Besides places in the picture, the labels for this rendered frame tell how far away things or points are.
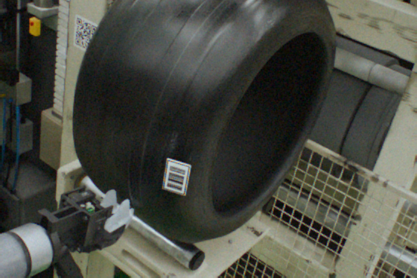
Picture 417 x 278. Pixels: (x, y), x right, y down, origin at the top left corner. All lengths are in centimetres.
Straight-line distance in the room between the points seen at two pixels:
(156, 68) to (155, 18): 9
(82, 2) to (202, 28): 42
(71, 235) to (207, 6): 43
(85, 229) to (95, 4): 51
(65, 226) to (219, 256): 52
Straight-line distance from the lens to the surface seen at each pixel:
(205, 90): 87
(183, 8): 93
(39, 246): 87
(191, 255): 115
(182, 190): 92
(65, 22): 132
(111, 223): 98
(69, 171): 128
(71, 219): 90
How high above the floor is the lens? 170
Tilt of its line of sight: 29 degrees down
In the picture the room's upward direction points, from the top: 12 degrees clockwise
